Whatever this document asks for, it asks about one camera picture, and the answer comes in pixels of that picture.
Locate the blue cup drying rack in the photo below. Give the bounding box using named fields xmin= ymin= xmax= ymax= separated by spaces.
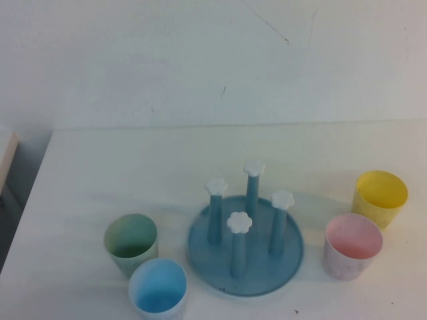
xmin=186 ymin=159 xmax=305 ymax=297

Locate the blue marbled plastic cup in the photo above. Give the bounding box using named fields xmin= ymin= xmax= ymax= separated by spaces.
xmin=128 ymin=257 xmax=188 ymax=320

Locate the green plastic cup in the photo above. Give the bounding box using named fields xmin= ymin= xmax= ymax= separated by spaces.
xmin=103 ymin=213 xmax=159 ymax=279

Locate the pink plastic cup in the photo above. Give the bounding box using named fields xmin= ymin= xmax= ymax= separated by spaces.
xmin=322 ymin=213 xmax=384 ymax=281

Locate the yellow plastic cup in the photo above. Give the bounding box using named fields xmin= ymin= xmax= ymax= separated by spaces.
xmin=352 ymin=169 xmax=409 ymax=230

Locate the white side table beige edge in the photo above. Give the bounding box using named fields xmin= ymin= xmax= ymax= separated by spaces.
xmin=0 ymin=131 xmax=19 ymax=201

